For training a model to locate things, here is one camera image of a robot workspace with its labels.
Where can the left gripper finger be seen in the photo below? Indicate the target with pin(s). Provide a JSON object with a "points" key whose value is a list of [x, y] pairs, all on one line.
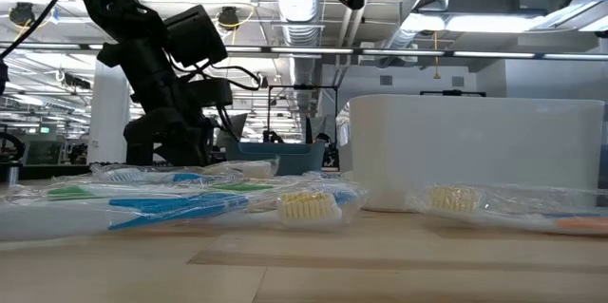
{"points": [[140, 146], [187, 144]]}

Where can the blue toothbrush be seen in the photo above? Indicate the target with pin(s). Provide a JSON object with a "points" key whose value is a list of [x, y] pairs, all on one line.
{"points": [[180, 208], [187, 177]]}

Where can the green toothbrush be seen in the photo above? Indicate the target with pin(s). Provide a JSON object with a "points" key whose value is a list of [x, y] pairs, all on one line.
{"points": [[71, 192], [237, 188]]}

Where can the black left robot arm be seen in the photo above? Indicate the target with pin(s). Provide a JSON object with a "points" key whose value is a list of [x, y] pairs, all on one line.
{"points": [[119, 8]]}

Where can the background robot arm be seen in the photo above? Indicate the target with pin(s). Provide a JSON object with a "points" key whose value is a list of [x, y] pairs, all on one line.
{"points": [[273, 137]]}

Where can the white pillar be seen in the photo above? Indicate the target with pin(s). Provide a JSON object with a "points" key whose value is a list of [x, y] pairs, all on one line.
{"points": [[107, 118]]}

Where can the background monitor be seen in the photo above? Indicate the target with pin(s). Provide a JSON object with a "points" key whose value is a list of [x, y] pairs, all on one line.
{"points": [[240, 125]]}

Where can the long ceiling light bar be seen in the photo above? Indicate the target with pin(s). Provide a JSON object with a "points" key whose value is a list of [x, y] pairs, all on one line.
{"points": [[404, 52]]}

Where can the teal plastic bin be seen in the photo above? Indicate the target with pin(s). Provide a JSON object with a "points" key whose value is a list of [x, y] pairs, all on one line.
{"points": [[294, 163]]}

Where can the silver metal can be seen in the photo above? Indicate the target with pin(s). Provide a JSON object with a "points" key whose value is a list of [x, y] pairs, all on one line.
{"points": [[13, 172]]}

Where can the white plastic bin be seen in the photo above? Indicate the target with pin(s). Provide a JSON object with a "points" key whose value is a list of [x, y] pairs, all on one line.
{"points": [[475, 151]]}

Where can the orange wrapped toothbrush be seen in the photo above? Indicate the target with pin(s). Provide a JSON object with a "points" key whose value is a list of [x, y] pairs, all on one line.
{"points": [[453, 198]]}

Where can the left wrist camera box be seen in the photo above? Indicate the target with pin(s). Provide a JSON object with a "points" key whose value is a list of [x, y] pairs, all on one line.
{"points": [[195, 34]]}

